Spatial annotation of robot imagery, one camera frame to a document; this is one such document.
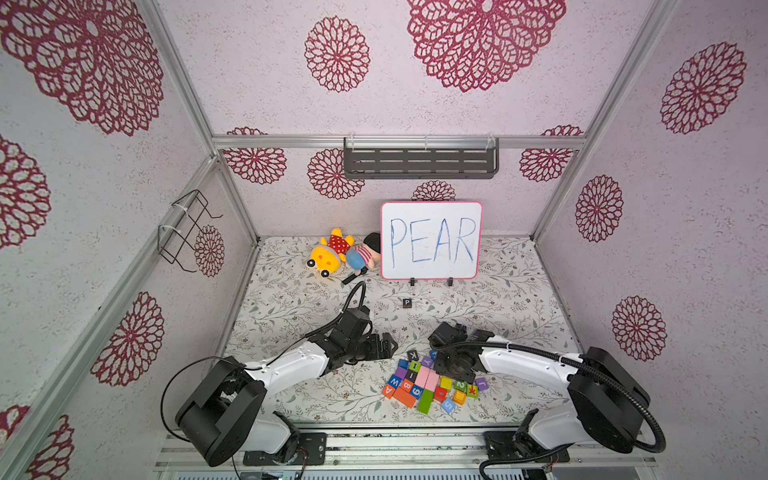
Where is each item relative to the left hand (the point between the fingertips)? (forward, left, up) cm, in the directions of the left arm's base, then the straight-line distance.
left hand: (386, 350), depth 86 cm
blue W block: (-8, -2, -3) cm, 9 cm away
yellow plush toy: (+32, +21, +2) cm, 39 cm away
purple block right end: (-8, -27, -4) cm, 28 cm away
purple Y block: (-2, -12, -4) cm, 13 cm away
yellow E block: (-9, -16, -2) cm, 19 cm away
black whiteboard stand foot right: (+27, -23, -5) cm, 36 cm away
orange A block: (-11, -1, -3) cm, 11 cm away
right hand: (-4, -15, -4) cm, 15 cm away
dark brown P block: (+18, -7, -4) cm, 20 cm away
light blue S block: (-14, -17, -4) cm, 22 cm away
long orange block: (-12, -5, -4) cm, 13 cm away
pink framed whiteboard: (+36, -18, +7) cm, 41 cm away
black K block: (0, -8, -4) cm, 9 cm away
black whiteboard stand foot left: (+27, -9, -4) cm, 29 cm away
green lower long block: (-13, -11, -5) cm, 17 cm away
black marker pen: (+31, +12, -6) cm, 33 cm away
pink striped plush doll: (+35, +7, +1) cm, 35 cm away
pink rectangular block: (-7, -12, -3) cm, 14 cm away
